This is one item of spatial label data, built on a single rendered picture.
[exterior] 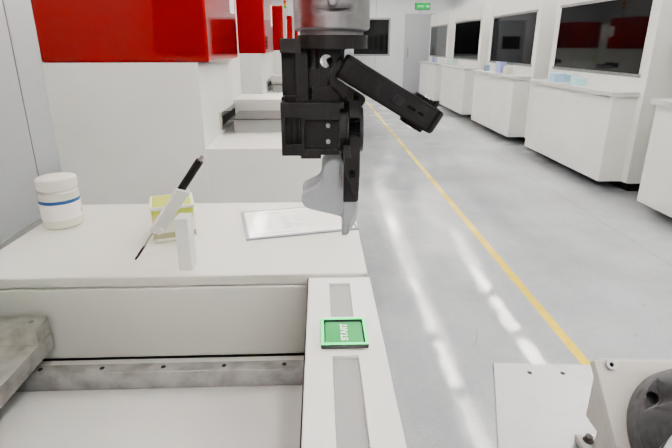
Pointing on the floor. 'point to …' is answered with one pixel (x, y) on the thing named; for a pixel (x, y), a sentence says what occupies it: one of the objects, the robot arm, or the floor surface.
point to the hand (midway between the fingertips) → (351, 223)
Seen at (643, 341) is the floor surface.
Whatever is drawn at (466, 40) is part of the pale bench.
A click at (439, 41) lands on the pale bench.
